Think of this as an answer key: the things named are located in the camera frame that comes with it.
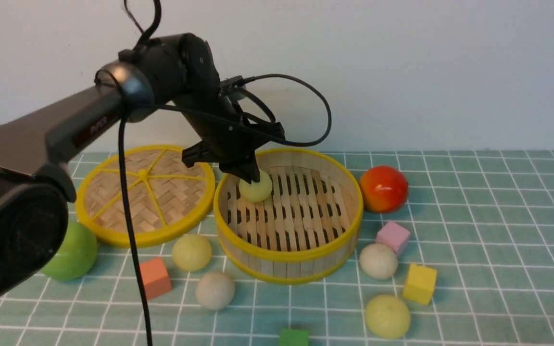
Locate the yellow-green bun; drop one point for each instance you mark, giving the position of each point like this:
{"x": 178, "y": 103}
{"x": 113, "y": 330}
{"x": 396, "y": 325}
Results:
{"x": 192, "y": 252}
{"x": 256, "y": 191}
{"x": 387, "y": 317}

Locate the green cube block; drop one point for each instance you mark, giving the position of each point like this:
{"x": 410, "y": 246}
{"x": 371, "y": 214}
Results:
{"x": 293, "y": 337}

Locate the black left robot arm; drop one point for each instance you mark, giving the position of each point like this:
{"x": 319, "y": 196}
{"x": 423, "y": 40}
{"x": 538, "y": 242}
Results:
{"x": 35, "y": 184}

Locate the white bun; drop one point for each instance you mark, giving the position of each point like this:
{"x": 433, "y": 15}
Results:
{"x": 378, "y": 261}
{"x": 215, "y": 290}

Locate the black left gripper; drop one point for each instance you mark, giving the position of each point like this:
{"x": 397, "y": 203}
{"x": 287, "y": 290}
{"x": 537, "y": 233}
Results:
{"x": 215, "y": 120}

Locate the orange cube block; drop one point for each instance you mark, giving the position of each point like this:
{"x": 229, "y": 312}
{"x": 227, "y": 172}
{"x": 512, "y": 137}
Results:
{"x": 155, "y": 278}

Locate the red orange tomato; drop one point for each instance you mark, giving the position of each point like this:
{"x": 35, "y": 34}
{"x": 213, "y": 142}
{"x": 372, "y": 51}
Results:
{"x": 384, "y": 189}

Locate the yellow cube block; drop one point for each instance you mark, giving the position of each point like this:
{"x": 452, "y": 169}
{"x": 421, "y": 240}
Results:
{"x": 420, "y": 284}

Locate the woven bamboo steamer lid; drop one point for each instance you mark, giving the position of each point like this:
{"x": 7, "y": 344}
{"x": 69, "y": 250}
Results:
{"x": 167, "y": 198}

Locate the green checkered tablecloth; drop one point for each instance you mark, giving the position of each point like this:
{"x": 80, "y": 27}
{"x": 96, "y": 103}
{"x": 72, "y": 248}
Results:
{"x": 483, "y": 219}

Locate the pink cube block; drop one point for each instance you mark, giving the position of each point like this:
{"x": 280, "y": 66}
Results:
{"x": 394, "y": 236}

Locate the green apple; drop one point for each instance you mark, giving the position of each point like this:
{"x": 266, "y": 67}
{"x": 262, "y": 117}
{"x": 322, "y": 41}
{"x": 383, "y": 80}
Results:
{"x": 75, "y": 257}

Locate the bamboo steamer tray yellow rim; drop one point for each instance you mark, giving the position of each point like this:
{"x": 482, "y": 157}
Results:
{"x": 306, "y": 229}

